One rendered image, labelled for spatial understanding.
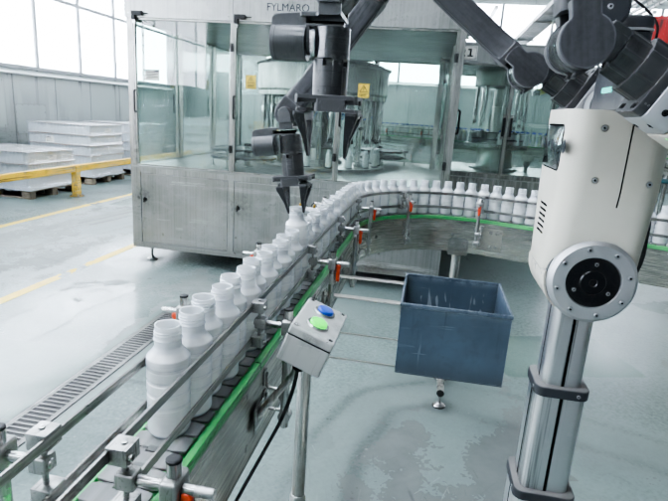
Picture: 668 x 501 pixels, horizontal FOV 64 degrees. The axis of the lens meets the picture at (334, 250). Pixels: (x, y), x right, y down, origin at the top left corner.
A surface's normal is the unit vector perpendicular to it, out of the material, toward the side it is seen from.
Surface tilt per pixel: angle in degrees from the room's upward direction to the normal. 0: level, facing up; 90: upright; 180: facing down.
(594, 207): 101
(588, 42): 89
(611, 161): 90
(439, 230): 90
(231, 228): 90
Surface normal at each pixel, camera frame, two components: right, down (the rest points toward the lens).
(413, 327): -0.18, 0.24
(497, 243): -0.47, 0.19
